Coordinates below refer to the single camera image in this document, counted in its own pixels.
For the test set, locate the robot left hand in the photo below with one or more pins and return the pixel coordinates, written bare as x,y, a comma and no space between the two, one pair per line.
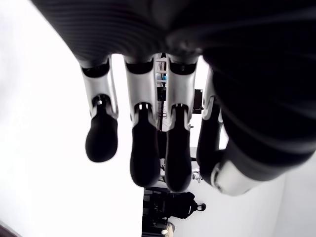
197,29

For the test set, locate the person in black hoodie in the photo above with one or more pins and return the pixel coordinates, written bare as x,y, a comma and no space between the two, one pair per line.
184,205

